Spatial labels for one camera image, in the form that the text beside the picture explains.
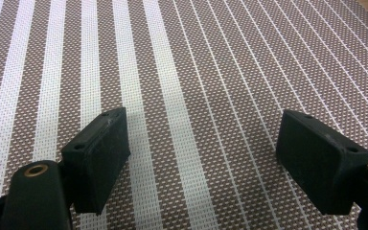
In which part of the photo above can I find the striped woven placemat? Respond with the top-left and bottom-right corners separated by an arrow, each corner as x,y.
0,0 -> 368,230

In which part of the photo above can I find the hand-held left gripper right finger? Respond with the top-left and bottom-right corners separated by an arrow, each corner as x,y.
275,109 -> 368,216

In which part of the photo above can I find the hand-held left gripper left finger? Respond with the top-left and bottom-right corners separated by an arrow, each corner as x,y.
60,106 -> 131,216

